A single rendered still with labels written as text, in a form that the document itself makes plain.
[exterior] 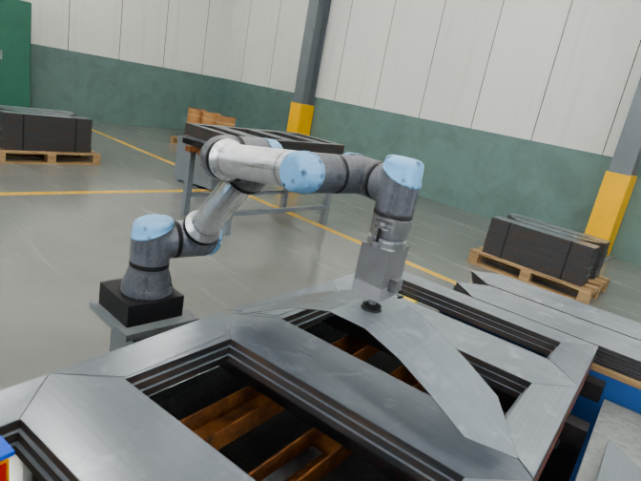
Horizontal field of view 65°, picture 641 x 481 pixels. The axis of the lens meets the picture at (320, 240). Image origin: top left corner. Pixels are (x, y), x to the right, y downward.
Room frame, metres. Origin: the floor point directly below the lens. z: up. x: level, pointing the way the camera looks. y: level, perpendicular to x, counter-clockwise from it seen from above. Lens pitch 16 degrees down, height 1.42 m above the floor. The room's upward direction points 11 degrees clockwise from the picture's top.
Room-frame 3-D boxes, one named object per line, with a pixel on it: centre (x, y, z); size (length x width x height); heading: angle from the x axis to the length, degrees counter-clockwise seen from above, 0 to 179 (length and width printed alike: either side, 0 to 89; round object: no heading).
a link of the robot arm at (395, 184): (0.94, -0.12, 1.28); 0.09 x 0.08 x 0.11; 43
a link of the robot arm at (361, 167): (1.00, -0.05, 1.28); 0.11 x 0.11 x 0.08; 43
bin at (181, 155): (6.46, 1.66, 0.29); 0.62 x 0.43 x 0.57; 67
